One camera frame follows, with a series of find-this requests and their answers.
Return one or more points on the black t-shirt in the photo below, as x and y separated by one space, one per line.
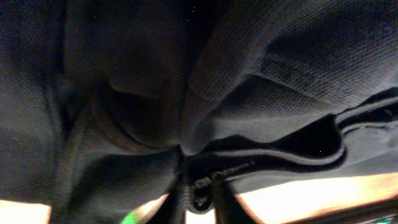
105 103

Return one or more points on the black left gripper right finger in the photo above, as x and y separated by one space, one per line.
227 208

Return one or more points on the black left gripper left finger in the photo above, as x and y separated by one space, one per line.
172 210

